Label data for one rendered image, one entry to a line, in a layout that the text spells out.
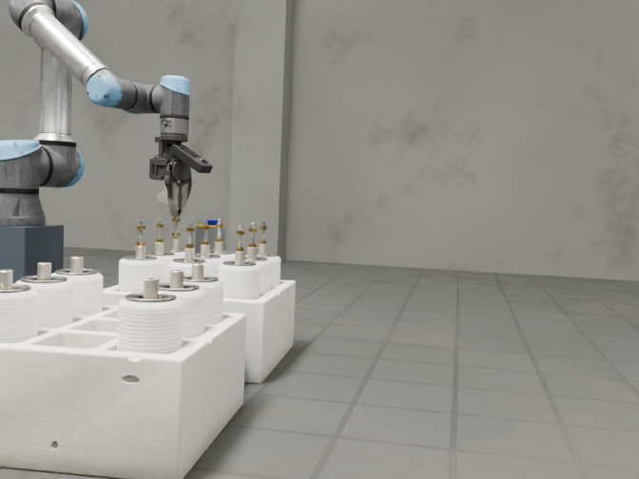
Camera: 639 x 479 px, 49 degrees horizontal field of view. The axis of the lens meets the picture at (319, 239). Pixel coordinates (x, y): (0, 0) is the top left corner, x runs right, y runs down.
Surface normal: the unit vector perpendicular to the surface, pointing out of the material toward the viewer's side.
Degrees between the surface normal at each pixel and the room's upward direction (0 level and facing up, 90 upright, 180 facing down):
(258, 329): 90
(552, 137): 90
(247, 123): 90
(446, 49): 90
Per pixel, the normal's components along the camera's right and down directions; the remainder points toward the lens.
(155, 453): -0.13, 0.06
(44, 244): 0.98, 0.05
